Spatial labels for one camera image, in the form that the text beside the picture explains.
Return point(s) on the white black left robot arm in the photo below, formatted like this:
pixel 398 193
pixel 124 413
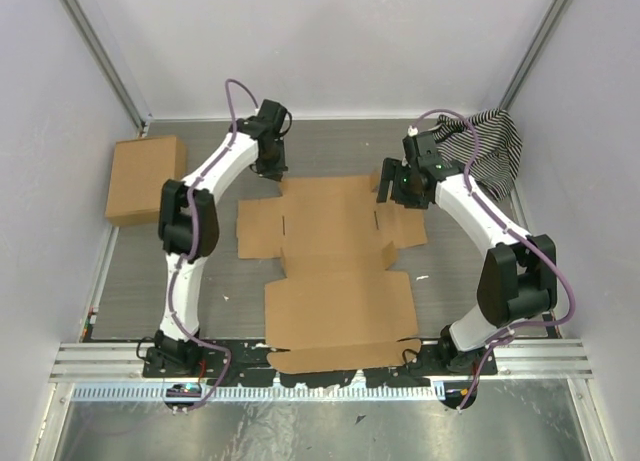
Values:
pixel 189 230

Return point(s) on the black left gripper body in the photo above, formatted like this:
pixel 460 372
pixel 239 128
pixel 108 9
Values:
pixel 273 164

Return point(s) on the aluminium front rail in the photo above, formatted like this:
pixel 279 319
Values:
pixel 523 358

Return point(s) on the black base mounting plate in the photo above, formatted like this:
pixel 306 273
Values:
pixel 251 363

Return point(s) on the black white striped cloth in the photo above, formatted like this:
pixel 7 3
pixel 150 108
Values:
pixel 496 165

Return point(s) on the closed brown cardboard box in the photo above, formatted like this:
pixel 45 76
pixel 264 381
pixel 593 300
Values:
pixel 140 167

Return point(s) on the left aluminium corner post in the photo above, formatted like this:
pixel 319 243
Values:
pixel 100 55

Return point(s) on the brown cardboard box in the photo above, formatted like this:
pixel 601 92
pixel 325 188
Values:
pixel 140 167
pixel 337 247

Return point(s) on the right aluminium corner post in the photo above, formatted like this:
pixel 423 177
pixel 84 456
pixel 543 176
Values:
pixel 543 34

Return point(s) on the white slotted cable duct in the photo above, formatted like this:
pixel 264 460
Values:
pixel 191 392

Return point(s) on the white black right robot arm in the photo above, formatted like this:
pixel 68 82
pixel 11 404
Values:
pixel 516 281

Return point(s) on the aluminium corner post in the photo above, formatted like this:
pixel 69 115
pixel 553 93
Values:
pixel 100 55
pixel 543 34

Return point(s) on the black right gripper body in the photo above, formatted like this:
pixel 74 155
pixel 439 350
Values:
pixel 406 192

